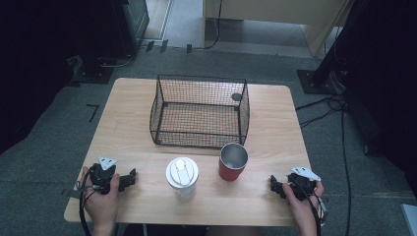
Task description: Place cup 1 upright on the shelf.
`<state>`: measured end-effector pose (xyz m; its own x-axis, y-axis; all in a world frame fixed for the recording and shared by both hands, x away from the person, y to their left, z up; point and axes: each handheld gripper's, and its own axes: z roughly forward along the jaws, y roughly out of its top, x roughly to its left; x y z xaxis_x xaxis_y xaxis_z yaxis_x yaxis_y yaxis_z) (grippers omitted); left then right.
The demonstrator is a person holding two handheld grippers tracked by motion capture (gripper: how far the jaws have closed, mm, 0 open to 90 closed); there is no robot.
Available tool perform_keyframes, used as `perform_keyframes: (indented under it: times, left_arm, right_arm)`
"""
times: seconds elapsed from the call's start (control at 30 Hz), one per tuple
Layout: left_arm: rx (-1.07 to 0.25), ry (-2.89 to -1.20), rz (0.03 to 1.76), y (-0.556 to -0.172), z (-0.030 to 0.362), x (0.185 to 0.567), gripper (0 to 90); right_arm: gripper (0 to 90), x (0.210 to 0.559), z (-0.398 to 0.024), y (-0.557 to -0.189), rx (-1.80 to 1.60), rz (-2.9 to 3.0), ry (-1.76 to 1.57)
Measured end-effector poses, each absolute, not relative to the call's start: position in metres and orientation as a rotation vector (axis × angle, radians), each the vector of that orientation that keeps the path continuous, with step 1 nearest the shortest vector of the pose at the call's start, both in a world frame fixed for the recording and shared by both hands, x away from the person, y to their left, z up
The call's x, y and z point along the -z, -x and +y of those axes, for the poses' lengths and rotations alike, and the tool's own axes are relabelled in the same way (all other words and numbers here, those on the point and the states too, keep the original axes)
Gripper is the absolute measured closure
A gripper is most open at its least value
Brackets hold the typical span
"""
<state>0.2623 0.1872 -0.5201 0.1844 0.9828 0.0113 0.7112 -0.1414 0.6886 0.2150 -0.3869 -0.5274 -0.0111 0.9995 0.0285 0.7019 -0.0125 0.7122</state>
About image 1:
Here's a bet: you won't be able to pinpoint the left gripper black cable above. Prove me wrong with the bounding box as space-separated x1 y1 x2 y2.
75 166 99 236

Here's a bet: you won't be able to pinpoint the black metal stand with base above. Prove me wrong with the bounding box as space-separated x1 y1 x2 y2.
296 0 365 96

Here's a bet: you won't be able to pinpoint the beige wooden furniture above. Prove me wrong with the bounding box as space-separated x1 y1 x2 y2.
201 0 352 58

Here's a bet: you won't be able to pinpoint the white box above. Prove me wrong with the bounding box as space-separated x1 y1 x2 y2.
399 203 417 236

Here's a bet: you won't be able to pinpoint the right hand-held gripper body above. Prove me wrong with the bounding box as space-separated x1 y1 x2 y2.
286 166 322 202

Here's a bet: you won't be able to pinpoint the long black floor cables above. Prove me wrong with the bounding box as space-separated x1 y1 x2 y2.
294 93 354 236

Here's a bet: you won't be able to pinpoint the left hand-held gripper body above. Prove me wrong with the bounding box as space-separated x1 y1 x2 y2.
88 155 121 195

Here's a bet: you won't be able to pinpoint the person's left hand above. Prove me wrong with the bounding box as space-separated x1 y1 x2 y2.
81 165 121 228

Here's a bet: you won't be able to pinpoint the black floor cable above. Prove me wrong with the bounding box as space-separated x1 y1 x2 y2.
98 52 138 69

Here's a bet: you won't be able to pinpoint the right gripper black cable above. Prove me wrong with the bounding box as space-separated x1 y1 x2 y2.
293 181 329 236

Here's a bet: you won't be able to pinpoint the clear tumbler with white lid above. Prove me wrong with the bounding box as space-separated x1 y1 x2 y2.
165 156 200 200

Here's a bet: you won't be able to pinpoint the black stand base plate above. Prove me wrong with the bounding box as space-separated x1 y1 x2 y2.
72 56 115 86

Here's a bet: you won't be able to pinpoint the dark curtain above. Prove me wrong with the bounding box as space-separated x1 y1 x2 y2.
0 0 114 155
333 0 417 190

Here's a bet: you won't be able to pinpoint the black hanging cable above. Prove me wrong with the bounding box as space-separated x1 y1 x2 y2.
204 0 224 51

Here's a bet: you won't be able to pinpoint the person's right hand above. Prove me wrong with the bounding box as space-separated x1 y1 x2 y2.
281 181 326 228

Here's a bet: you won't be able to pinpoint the black cabinet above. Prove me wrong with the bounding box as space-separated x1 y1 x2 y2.
110 0 150 59

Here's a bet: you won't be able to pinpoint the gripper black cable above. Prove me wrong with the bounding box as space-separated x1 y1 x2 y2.
75 166 99 236
293 181 329 236

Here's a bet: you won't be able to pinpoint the red steel cup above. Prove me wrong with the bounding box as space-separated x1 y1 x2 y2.
218 142 249 182

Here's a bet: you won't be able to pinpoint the black wire mesh basket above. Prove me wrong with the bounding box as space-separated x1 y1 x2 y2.
149 74 251 149

